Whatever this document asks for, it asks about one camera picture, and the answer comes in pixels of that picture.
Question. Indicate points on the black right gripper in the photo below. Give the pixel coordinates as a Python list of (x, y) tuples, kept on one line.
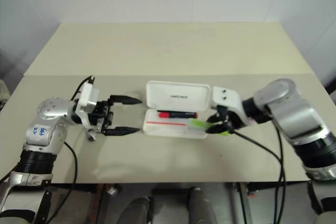
[(230, 119)]

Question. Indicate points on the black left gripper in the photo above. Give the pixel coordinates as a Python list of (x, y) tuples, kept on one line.
[(103, 115)]

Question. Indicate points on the light green marker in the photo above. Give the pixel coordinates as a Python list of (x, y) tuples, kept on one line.
[(198, 123)]

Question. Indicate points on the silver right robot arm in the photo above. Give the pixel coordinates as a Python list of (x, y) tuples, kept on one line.
[(288, 108)]

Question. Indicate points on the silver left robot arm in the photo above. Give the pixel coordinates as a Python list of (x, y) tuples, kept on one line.
[(50, 108)]

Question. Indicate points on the black marker with red cap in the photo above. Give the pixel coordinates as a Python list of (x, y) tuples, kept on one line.
[(181, 115)]

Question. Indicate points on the white hard pencil case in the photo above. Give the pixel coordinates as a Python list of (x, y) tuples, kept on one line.
[(178, 95)]

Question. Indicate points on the thin red white pen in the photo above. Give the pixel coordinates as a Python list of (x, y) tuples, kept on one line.
[(165, 123)]

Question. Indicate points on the dark rounded shape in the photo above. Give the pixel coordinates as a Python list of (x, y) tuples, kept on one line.
[(200, 205), (139, 211)]

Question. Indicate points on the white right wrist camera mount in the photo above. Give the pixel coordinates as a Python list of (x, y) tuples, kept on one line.
[(226, 98)]

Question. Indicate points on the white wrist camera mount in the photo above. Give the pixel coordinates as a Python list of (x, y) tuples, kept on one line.
[(226, 98), (85, 100)]

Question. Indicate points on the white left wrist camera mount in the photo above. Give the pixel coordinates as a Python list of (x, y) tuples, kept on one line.
[(85, 100)]

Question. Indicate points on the metal table frame leg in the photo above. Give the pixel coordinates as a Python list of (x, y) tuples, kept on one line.
[(106, 203), (240, 203)]

